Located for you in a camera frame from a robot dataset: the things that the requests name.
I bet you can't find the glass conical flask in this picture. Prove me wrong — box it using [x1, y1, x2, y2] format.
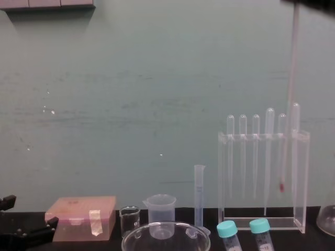
[316, 180, 335, 237]

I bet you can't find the short clear plastic pipette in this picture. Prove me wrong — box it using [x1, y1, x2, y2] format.
[239, 114, 248, 200]
[277, 113, 287, 184]
[252, 114, 261, 200]
[226, 114, 235, 200]

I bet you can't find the teal capped centrifuge tube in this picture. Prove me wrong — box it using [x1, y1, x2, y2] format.
[249, 218, 275, 251]
[216, 220, 239, 251]

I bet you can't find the glass thermometer with red bulb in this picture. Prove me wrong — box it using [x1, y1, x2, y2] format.
[278, 4, 300, 193]

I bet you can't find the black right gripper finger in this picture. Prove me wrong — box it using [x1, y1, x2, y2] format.
[281, 0, 335, 16]

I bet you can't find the round clear glass dish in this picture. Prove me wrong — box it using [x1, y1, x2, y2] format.
[120, 221, 211, 251]

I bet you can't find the grey wall cabinet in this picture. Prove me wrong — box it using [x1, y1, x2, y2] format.
[0, 0, 96, 12]

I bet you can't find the long clear plastic pipette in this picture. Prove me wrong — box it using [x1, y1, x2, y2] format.
[263, 107, 275, 215]
[291, 102, 301, 209]

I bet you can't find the clear tape strip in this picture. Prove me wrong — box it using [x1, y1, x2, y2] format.
[88, 209, 102, 237]

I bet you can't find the plastic graduated cylinder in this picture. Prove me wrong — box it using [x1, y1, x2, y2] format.
[193, 164, 211, 236]

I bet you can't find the small glass beaker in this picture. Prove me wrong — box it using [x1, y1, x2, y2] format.
[119, 206, 141, 239]

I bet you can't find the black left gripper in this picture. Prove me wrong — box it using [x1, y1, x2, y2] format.
[0, 195, 59, 251]

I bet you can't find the translucent plastic beaker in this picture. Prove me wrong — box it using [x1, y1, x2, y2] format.
[142, 193, 177, 240]

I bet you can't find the clear acrylic pipette rack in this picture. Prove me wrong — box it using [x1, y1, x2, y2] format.
[218, 129, 311, 234]

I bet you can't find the pink translucent tip box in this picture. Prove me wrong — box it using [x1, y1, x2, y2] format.
[44, 196, 117, 243]

